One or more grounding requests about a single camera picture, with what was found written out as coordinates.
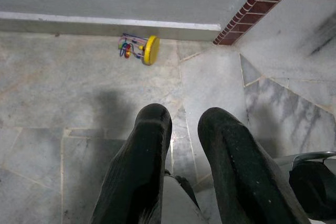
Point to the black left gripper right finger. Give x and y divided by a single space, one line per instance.
236 169

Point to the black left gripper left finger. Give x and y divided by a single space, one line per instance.
141 155

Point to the grey black robot leg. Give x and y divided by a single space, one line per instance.
309 187

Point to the bead maze toy yellow base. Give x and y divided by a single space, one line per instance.
152 50

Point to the red brick strip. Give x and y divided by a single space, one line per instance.
252 14

